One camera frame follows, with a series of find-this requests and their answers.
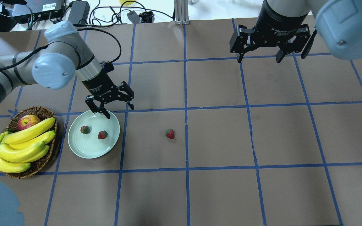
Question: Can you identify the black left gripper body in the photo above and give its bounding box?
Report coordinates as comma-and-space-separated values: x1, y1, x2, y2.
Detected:
82, 71, 134, 113

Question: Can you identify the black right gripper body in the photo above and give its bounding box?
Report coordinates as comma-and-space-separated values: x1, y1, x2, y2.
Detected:
229, 0, 317, 59

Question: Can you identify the red strawberry picked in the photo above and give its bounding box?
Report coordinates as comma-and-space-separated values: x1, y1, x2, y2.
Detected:
80, 126, 91, 134
98, 130, 108, 140
165, 128, 175, 140

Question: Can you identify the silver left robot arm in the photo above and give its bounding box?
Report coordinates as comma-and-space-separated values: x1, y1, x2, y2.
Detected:
0, 21, 134, 119

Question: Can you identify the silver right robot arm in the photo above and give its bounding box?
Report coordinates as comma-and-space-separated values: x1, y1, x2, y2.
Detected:
229, 0, 362, 63

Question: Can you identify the light green plate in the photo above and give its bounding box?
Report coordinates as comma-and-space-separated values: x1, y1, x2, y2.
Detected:
67, 110, 121, 159

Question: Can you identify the brown wicker basket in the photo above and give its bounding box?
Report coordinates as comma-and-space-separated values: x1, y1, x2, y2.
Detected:
3, 106, 58, 179

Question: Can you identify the red yellow apple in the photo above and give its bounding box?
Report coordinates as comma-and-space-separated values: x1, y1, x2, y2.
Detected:
17, 115, 41, 131

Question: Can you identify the black power adapter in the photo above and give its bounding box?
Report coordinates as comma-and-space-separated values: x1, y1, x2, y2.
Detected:
67, 0, 90, 25

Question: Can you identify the yellow banana bunch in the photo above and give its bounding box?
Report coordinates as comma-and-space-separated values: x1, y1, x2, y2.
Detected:
0, 117, 56, 174

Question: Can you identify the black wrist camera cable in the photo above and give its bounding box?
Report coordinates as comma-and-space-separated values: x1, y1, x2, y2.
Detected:
76, 28, 122, 73

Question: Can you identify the aluminium frame post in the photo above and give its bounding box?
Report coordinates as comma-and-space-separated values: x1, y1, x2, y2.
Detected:
174, 0, 190, 25

